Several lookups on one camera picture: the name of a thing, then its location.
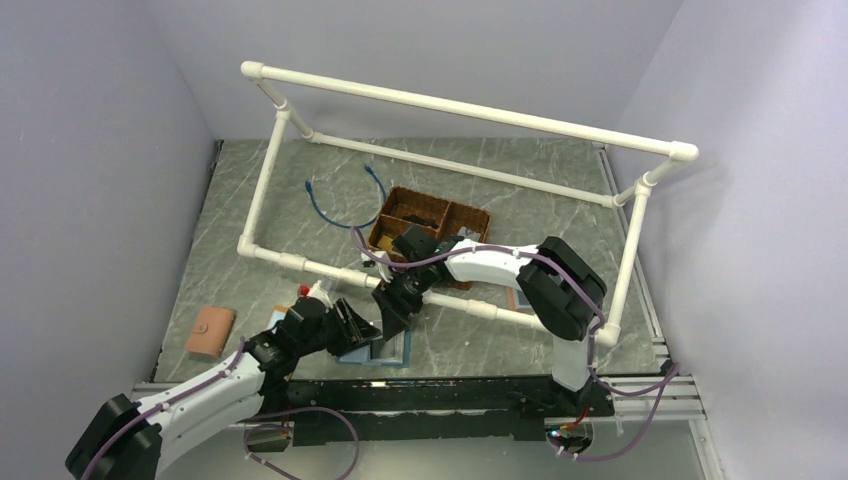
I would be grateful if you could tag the dark grey credit card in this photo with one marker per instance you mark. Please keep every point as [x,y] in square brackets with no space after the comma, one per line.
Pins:
[388,351]

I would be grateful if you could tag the blue card holder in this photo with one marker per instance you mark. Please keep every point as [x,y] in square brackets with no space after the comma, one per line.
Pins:
[361,356]

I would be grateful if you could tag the brown wicker divided basket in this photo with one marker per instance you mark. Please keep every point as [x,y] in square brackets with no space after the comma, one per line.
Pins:
[450,216]

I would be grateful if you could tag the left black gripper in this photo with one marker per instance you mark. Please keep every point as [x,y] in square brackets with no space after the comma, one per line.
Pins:
[357,328]

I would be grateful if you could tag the grey cards in basket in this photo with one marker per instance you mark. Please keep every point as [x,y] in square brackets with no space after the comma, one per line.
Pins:
[469,234]

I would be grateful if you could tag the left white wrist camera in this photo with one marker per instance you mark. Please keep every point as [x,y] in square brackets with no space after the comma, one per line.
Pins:
[322,290]

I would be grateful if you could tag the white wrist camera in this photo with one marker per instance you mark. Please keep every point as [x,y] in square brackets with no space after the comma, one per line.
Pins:
[322,290]
[384,271]

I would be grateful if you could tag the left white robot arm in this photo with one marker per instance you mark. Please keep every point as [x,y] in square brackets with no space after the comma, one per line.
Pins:
[140,439]

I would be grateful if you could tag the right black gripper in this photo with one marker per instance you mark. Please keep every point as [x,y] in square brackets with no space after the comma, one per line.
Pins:
[395,310]

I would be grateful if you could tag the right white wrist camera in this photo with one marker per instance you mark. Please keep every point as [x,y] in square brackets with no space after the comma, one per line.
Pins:
[384,271]

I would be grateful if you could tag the black credit card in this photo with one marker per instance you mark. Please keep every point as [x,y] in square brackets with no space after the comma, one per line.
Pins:
[422,221]

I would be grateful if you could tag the white PVC pipe frame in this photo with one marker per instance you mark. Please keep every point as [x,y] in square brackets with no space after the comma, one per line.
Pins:
[675,154]

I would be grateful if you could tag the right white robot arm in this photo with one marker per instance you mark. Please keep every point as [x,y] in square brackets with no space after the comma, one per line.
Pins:
[565,294]

